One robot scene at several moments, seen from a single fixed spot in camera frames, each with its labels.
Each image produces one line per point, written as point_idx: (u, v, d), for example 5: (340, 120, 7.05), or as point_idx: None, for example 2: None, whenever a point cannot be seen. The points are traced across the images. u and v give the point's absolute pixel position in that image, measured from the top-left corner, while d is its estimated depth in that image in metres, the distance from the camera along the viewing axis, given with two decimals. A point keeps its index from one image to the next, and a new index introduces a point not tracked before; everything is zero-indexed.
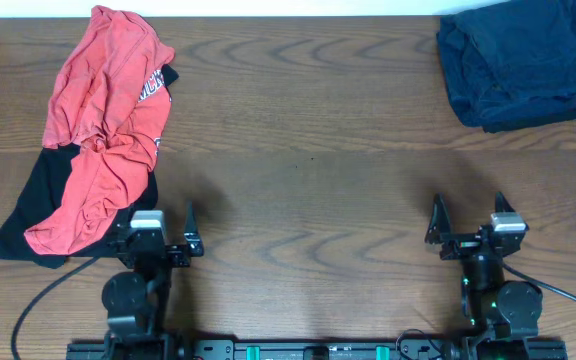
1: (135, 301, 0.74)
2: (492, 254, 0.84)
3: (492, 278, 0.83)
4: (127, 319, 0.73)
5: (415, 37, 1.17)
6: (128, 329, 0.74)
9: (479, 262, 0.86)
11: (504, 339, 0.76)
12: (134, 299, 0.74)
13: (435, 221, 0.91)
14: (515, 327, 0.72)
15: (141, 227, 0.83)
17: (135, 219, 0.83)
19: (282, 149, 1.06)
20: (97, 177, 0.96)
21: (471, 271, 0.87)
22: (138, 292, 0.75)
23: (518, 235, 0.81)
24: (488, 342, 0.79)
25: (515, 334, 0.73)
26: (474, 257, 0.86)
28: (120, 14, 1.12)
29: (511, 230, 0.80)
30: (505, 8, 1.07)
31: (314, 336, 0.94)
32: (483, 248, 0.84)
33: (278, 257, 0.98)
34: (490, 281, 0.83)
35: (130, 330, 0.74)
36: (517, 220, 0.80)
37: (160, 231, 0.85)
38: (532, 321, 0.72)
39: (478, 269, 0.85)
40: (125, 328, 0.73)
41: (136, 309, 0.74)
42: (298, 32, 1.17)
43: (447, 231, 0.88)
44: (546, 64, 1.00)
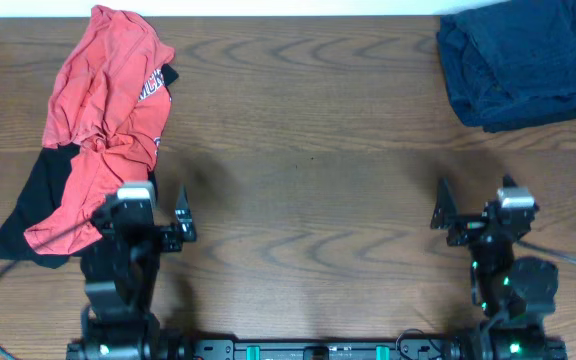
1: (115, 268, 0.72)
2: (503, 233, 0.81)
3: (501, 258, 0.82)
4: (107, 287, 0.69)
5: (415, 37, 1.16)
6: (108, 300, 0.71)
9: (486, 242, 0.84)
11: (519, 319, 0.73)
12: (116, 266, 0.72)
13: (440, 203, 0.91)
14: (531, 303, 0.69)
15: (128, 200, 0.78)
17: (122, 190, 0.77)
19: (282, 149, 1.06)
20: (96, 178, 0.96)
21: (482, 251, 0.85)
22: (120, 258, 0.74)
23: (529, 213, 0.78)
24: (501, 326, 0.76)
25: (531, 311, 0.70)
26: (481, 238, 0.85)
28: (120, 14, 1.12)
29: (520, 205, 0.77)
30: (505, 7, 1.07)
31: (314, 336, 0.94)
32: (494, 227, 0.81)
33: (278, 256, 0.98)
34: (499, 262, 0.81)
35: (109, 302, 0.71)
36: (525, 195, 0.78)
37: (148, 203, 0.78)
38: (547, 297, 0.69)
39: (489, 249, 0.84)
40: (104, 297, 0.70)
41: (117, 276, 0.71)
42: (298, 31, 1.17)
43: (452, 213, 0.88)
44: (545, 64, 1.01)
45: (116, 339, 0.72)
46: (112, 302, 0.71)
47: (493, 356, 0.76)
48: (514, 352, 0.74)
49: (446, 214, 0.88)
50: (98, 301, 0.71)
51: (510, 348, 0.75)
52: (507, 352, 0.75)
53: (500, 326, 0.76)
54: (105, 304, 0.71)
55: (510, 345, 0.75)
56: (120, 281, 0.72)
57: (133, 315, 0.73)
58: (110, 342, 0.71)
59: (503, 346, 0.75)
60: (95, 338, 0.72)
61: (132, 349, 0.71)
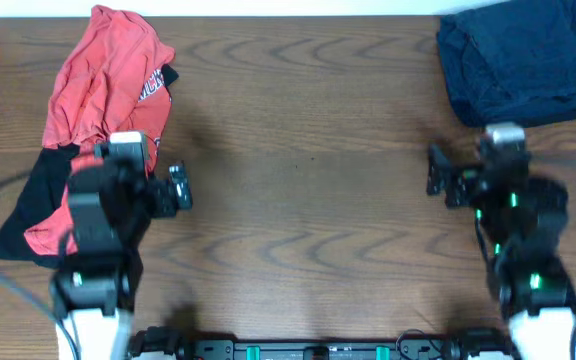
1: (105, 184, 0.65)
2: (494, 172, 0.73)
3: (497, 200, 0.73)
4: (92, 202, 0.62)
5: (415, 37, 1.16)
6: (93, 218, 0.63)
9: (481, 188, 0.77)
11: (536, 245, 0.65)
12: (105, 183, 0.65)
13: (433, 163, 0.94)
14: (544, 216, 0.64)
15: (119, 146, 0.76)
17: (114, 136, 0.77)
19: (282, 149, 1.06)
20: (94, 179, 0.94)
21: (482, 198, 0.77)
22: (111, 179, 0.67)
23: (523, 152, 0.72)
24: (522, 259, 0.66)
25: (545, 226, 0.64)
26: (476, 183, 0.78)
28: (120, 13, 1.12)
29: (509, 139, 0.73)
30: (506, 7, 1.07)
31: (314, 336, 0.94)
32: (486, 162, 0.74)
33: (278, 257, 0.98)
34: (497, 202, 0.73)
35: (92, 223, 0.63)
36: (514, 130, 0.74)
37: (137, 148, 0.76)
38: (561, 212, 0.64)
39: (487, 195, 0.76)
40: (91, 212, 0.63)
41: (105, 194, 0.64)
42: (298, 31, 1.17)
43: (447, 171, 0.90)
44: (546, 64, 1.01)
45: (92, 269, 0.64)
46: (97, 222, 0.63)
47: (512, 293, 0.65)
48: (534, 288, 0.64)
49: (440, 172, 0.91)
50: (79, 220, 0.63)
51: (529, 283, 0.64)
52: (526, 287, 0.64)
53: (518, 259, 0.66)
54: (87, 225, 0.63)
55: (530, 278, 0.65)
56: (108, 202, 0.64)
57: (115, 246, 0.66)
58: (84, 272, 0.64)
59: (524, 279, 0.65)
60: (69, 268, 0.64)
61: (108, 280, 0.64)
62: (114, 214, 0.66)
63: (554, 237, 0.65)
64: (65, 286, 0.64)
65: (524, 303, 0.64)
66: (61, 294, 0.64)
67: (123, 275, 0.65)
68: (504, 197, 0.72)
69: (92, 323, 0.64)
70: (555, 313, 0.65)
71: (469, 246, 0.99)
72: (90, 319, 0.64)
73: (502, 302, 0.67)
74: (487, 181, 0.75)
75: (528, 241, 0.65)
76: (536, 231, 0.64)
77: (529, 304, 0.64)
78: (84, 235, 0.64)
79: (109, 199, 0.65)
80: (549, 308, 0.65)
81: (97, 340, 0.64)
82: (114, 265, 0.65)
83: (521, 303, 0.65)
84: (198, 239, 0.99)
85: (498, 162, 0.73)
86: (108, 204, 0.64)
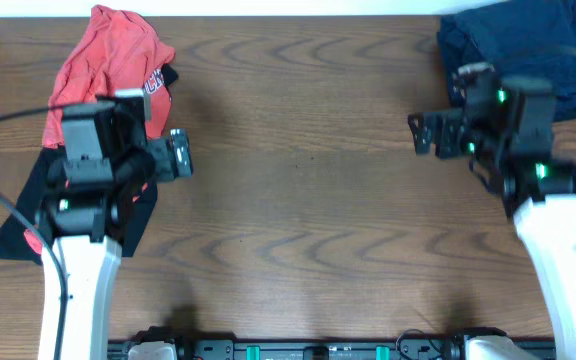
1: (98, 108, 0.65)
2: (478, 103, 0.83)
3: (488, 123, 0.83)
4: (85, 123, 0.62)
5: (415, 37, 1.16)
6: (86, 139, 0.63)
9: (469, 120, 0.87)
11: (530, 130, 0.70)
12: (102, 112, 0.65)
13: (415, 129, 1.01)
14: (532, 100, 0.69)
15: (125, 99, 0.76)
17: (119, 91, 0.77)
19: (282, 149, 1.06)
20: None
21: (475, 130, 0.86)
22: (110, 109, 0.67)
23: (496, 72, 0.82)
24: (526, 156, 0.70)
25: (531, 104, 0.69)
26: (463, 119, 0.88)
28: (120, 13, 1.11)
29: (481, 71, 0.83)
30: (505, 8, 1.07)
31: (314, 336, 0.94)
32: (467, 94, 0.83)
33: (278, 257, 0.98)
34: (489, 128, 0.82)
35: (85, 146, 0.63)
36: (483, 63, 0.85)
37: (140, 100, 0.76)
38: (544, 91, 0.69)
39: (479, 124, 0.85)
40: (82, 133, 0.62)
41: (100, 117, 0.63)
42: (298, 32, 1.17)
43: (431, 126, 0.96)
44: (545, 64, 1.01)
45: (80, 195, 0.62)
46: (90, 146, 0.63)
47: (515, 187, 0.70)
48: (540, 176, 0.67)
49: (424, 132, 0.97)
50: (73, 143, 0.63)
51: (536, 173, 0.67)
52: (532, 176, 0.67)
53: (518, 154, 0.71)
54: (80, 149, 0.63)
55: (535, 167, 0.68)
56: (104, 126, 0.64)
57: (107, 174, 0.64)
58: (72, 197, 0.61)
59: (529, 171, 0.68)
60: (57, 192, 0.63)
61: (96, 208, 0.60)
62: (108, 143, 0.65)
63: (545, 129, 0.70)
64: (51, 211, 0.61)
65: (529, 192, 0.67)
66: (46, 219, 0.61)
67: (111, 203, 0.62)
68: (493, 115, 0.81)
69: (77, 253, 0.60)
70: (562, 202, 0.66)
71: (469, 246, 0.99)
72: (77, 244, 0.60)
73: (510, 194, 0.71)
74: (475, 111, 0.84)
75: (521, 131, 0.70)
76: (522, 120, 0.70)
77: (533, 190, 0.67)
78: (76, 161, 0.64)
79: (104, 125, 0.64)
80: (556, 197, 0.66)
81: (88, 266, 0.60)
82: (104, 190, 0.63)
83: (525, 189, 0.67)
84: (198, 239, 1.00)
85: (479, 88, 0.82)
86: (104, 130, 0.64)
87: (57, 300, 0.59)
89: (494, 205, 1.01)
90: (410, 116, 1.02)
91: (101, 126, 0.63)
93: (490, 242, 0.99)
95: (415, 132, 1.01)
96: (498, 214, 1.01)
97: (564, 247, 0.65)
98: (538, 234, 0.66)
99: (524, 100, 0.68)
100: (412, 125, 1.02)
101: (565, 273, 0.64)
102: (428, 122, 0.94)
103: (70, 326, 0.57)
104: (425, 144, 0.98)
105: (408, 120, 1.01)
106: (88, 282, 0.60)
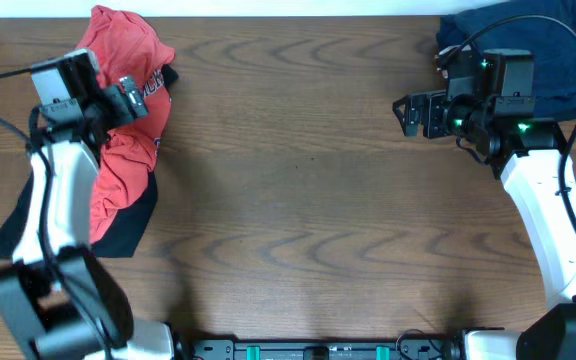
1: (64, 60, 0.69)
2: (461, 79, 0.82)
3: (472, 96, 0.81)
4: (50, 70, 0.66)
5: (416, 37, 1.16)
6: (54, 84, 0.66)
9: (453, 97, 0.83)
11: (512, 93, 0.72)
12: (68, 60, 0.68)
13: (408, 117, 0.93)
14: (513, 62, 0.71)
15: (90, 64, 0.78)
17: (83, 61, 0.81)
19: (282, 149, 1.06)
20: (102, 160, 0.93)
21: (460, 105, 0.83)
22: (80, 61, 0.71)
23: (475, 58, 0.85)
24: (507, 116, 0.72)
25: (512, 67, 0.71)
26: (446, 96, 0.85)
28: (120, 13, 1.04)
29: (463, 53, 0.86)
30: (504, 11, 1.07)
31: (314, 336, 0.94)
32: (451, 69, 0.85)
33: (278, 257, 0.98)
34: (474, 101, 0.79)
35: (54, 89, 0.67)
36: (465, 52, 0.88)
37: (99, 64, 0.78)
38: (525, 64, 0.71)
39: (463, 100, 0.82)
40: (49, 77, 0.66)
41: (66, 64, 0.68)
42: (298, 32, 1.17)
43: (427, 97, 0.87)
44: (545, 64, 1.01)
45: (61, 128, 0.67)
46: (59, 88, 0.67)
47: (500, 146, 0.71)
48: (523, 132, 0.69)
49: (410, 109, 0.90)
50: (41, 89, 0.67)
51: (519, 129, 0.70)
52: (514, 132, 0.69)
53: (497, 116, 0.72)
54: (49, 93, 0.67)
55: (517, 125, 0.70)
56: (70, 71, 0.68)
57: (77, 112, 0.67)
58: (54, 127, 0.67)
59: (512, 129, 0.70)
60: (37, 130, 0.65)
61: (74, 129, 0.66)
62: (74, 86, 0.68)
63: (526, 92, 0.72)
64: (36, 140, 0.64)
65: (511, 147, 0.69)
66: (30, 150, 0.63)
67: (88, 130, 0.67)
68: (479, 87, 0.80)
69: (65, 151, 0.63)
70: (543, 154, 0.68)
71: (469, 246, 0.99)
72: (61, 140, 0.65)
73: (493, 153, 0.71)
74: (462, 86, 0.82)
75: (504, 93, 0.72)
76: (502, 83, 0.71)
77: (516, 145, 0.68)
78: (49, 106, 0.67)
79: (70, 70, 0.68)
80: (537, 151, 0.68)
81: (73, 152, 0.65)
82: (78, 122, 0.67)
83: (509, 148, 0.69)
84: (197, 239, 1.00)
85: (463, 64, 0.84)
86: (67, 74, 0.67)
87: (43, 174, 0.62)
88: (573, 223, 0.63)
89: (493, 206, 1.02)
90: (395, 107, 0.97)
91: (65, 71, 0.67)
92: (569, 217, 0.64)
93: (490, 243, 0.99)
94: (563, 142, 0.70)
95: (400, 121, 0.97)
96: (497, 215, 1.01)
97: (549, 190, 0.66)
98: (521, 181, 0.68)
99: (505, 62, 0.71)
100: (398, 113, 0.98)
101: (550, 217, 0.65)
102: (415, 101, 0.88)
103: (59, 191, 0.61)
104: (412, 126, 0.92)
105: (394, 105, 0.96)
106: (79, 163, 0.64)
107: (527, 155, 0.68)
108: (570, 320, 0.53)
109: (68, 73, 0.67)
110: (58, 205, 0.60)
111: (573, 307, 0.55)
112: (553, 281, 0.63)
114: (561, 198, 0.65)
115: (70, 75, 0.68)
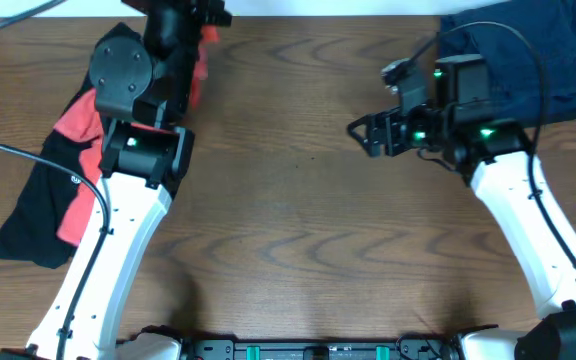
1: (139, 56, 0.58)
2: (415, 93, 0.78)
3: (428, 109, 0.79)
4: (126, 109, 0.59)
5: (417, 37, 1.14)
6: (143, 111, 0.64)
9: (408, 111, 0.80)
11: (470, 100, 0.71)
12: (133, 84, 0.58)
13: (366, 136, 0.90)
14: (465, 70, 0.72)
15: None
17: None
19: (282, 149, 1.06)
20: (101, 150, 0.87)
21: (416, 120, 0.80)
22: (166, 38, 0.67)
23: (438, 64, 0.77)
24: (469, 124, 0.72)
25: (463, 74, 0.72)
26: (401, 112, 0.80)
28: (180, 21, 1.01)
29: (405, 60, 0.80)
30: (504, 9, 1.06)
31: (314, 336, 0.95)
32: (401, 84, 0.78)
33: (277, 257, 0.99)
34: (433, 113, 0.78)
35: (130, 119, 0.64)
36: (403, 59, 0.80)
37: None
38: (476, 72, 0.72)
39: (420, 114, 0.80)
40: (121, 115, 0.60)
41: (136, 67, 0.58)
42: (298, 31, 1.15)
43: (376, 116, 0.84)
44: (545, 64, 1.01)
45: (148, 139, 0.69)
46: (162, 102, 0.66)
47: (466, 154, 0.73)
48: (486, 137, 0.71)
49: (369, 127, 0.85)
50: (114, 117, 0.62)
51: (482, 134, 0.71)
52: (478, 138, 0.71)
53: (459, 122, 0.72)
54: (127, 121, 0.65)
55: (481, 131, 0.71)
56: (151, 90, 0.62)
57: (161, 107, 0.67)
58: (139, 138, 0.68)
59: (475, 136, 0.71)
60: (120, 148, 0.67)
61: (161, 155, 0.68)
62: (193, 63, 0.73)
63: (483, 96, 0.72)
64: (118, 144, 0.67)
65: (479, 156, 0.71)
66: (113, 143, 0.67)
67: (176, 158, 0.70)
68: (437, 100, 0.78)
69: (129, 193, 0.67)
70: (511, 159, 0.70)
71: (469, 246, 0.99)
72: (133, 189, 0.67)
73: (461, 161, 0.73)
74: (416, 98, 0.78)
75: (462, 101, 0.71)
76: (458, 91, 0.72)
77: (482, 152, 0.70)
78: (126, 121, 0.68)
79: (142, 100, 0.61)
80: (505, 156, 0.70)
81: (135, 206, 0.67)
82: (167, 148, 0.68)
83: (476, 156, 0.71)
84: (198, 239, 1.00)
85: (414, 76, 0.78)
86: (149, 95, 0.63)
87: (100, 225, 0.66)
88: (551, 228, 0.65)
89: None
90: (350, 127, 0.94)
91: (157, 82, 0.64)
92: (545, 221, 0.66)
93: (491, 243, 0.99)
94: (527, 141, 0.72)
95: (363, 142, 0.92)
96: None
97: (521, 195, 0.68)
98: (493, 188, 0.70)
99: (457, 72, 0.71)
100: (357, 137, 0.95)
101: (527, 221, 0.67)
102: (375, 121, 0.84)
103: (110, 247, 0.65)
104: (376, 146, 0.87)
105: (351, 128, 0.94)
106: (132, 221, 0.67)
107: (495, 161, 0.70)
108: (563, 328, 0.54)
109: (140, 104, 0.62)
110: (108, 255, 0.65)
111: (565, 315, 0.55)
112: (539, 285, 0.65)
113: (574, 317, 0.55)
114: (534, 201, 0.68)
115: (138, 101, 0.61)
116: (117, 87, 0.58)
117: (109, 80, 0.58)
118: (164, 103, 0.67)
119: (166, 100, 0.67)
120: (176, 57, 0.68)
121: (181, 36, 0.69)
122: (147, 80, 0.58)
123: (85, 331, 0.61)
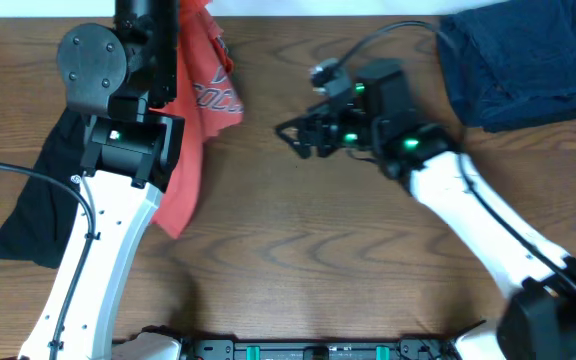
1: (111, 47, 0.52)
2: (340, 97, 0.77)
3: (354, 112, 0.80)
4: (99, 107, 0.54)
5: (417, 37, 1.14)
6: (119, 105, 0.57)
9: (335, 115, 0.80)
11: (393, 112, 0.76)
12: (107, 79, 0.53)
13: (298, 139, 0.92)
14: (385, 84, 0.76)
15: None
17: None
19: (282, 148, 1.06)
20: (180, 114, 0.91)
21: (345, 123, 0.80)
22: (138, 19, 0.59)
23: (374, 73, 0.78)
24: (397, 136, 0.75)
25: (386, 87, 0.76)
26: (330, 114, 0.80)
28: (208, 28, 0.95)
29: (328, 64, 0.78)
30: (505, 8, 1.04)
31: (314, 336, 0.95)
32: (329, 87, 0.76)
33: (278, 257, 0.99)
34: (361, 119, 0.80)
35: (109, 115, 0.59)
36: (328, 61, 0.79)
37: None
38: (398, 86, 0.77)
39: (347, 117, 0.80)
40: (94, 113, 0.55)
41: (109, 61, 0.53)
42: (298, 31, 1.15)
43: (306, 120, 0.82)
44: (545, 64, 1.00)
45: (132, 129, 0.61)
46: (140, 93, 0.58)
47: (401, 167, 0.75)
48: (413, 147, 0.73)
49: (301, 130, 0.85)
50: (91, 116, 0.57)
51: (408, 145, 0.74)
52: (405, 150, 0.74)
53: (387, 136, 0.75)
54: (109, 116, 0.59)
55: (407, 142, 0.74)
56: (126, 85, 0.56)
57: (143, 99, 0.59)
58: (122, 131, 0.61)
59: (402, 148, 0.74)
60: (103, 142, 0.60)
61: (147, 148, 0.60)
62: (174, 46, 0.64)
63: (408, 108, 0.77)
64: (100, 138, 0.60)
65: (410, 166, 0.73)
66: (95, 137, 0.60)
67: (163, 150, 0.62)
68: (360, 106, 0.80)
69: (115, 194, 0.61)
70: (441, 158, 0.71)
71: None
72: (118, 190, 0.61)
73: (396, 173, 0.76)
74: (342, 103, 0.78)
75: (387, 115, 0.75)
76: (384, 105, 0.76)
77: (413, 162, 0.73)
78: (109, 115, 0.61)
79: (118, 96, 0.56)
80: (435, 160, 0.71)
81: (122, 207, 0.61)
82: (153, 142, 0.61)
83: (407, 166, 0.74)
84: (198, 239, 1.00)
85: (340, 80, 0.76)
86: (125, 90, 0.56)
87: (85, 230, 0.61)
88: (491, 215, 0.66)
89: None
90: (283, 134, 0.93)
91: (134, 73, 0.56)
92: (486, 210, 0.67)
93: None
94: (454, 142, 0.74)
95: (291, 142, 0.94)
96: None
97: (459, 190, 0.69)
98: (431, 190, 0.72)
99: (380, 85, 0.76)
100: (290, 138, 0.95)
101: (471, 214, 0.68)
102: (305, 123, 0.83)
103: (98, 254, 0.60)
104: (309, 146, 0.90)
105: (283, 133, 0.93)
106: (120, 223, 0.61)
107: (425, 167, 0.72)
108: (526, 305, 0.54)
109: (115, 100, 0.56)
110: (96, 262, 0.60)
111: (523, 294, 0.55)
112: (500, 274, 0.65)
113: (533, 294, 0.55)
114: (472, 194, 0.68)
115: (113, 98, 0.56)
116: (89, 81, 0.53)
117: (81, 76, 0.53)
118: (146, 94, 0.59)
119: (147, 91, 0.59)
120: (154, 39, 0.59)
121: (154, 15, 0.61)
122: (120, 74, 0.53)
123: (75, 344, 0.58)
